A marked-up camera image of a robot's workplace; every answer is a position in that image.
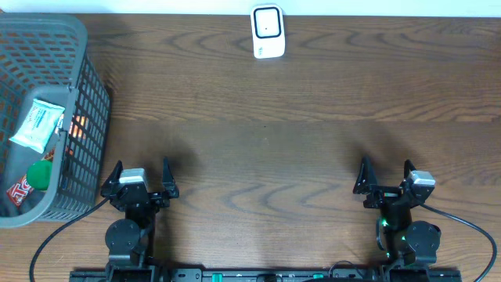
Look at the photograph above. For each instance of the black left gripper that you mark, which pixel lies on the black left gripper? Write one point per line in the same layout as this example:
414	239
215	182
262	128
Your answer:
156	202

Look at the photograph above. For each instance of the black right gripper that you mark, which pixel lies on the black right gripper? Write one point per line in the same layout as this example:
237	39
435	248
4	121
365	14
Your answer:
383	194

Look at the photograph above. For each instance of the orange Kleenex tissue pack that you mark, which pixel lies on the orange Kleenex tissue pack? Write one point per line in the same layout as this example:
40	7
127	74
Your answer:
77	127

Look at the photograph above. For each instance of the green lidded white jar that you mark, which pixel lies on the green lidded white jar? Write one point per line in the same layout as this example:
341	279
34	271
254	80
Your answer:
39	174

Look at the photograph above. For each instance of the red Topps candy bar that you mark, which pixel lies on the red Topps candy bar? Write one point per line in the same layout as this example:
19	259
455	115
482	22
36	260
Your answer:
19	191

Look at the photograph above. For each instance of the teal wet wipes packet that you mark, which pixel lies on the teal wet wipes packet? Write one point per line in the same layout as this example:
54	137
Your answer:
38	126

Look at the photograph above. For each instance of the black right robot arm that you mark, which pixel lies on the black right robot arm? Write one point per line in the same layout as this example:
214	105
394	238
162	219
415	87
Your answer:
406	242

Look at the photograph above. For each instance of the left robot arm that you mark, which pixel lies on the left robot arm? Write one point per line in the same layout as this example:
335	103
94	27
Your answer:
130	240

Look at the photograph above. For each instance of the grey plastic mesh basket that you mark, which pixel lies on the grey plastic mesh basket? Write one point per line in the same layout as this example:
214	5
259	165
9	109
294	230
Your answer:
44	56

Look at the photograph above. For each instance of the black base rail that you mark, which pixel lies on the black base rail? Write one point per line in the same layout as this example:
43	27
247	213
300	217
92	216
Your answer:
199	275

